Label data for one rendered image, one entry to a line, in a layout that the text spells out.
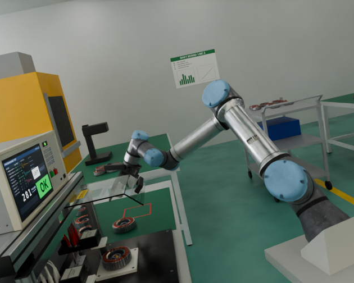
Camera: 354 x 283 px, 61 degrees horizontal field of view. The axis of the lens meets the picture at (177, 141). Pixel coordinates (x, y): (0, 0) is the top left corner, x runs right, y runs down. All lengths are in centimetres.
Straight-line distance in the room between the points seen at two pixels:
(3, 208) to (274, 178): 75
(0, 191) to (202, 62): 563
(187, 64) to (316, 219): 538
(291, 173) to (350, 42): 657
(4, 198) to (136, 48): 551
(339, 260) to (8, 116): 433
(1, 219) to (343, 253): 96
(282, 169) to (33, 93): 399
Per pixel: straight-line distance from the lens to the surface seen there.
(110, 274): 121
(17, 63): 495
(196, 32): 632
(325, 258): 106
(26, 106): 465
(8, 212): 89
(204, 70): 625
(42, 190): 104
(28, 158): 101
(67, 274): 102
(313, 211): 107
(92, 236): 120
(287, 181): 95
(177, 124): 622
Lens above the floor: 139
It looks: 11 degrees down
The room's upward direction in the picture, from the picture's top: 12 degrees counter-clockwise
